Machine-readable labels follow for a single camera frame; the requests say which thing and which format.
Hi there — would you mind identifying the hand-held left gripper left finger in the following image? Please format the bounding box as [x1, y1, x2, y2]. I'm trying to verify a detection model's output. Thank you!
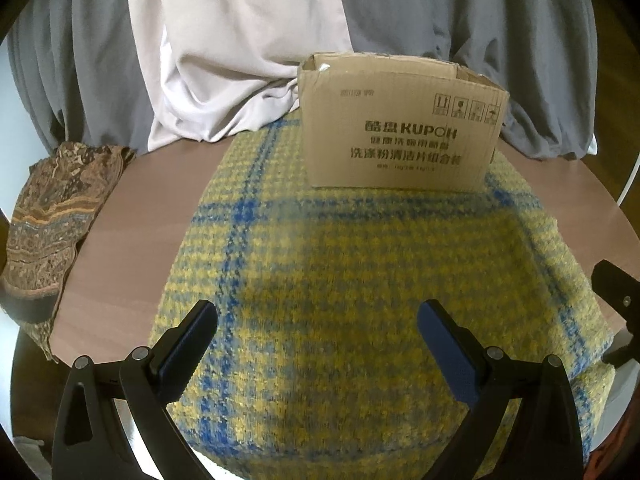
[50, 299, 219, 480]

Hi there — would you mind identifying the white curtain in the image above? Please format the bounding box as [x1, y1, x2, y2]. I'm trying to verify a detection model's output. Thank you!
[127, 0, 351, 156]

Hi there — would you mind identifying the brown cardboard box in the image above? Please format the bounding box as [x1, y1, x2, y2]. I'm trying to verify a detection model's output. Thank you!
[297, 51, 511, 195]

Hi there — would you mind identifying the grey curtain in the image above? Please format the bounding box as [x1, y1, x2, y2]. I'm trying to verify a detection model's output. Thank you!
[7, 0, 166, 156]
[332, 0, 598, 161]

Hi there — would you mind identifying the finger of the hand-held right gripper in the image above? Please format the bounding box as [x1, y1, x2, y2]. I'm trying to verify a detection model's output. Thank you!
[602, 330, 640, 367]
[591, 260, 640, 333]

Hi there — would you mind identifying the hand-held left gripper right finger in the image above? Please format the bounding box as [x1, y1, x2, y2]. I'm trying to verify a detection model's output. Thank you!
[417, 299, 587, 480]

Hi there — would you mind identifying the white cable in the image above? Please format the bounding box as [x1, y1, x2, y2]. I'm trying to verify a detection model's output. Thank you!
[617, 157, 640, 206]

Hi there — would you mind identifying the yellow blue plaid cloth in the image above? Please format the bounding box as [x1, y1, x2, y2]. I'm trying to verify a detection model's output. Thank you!
[147, 110, 616, 480]

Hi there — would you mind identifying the brown patterned cloth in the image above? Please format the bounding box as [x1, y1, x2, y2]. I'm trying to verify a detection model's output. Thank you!
[0, 142, 137, 363]

